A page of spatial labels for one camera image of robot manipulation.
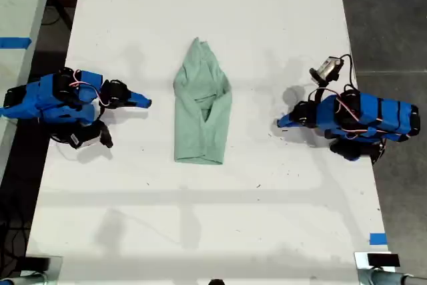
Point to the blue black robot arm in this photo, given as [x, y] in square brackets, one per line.
[377, 113]
[50, 99]

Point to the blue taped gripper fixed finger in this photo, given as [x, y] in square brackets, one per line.
[140, 99]
[287, 118]

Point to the dark round object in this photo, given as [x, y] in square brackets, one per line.
[216, 282]

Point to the pale side table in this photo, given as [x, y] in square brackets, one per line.
[16, 14]

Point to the pale green T-shirt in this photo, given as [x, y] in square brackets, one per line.
[200, 121]

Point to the black camera box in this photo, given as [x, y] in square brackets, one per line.
[87, 136]
[327, 68]

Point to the short blue tape strip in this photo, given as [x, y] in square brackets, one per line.
[378, 239]

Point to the long blue tape strip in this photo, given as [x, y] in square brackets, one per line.
[15, 42]

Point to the small black box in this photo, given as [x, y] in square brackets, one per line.
[37, 262]
[383, 260]

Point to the black camera stalk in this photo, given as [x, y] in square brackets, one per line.
[319, 90]
[100, 115]

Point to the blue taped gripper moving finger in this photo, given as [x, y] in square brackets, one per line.
[290, 125]
[133, 105]

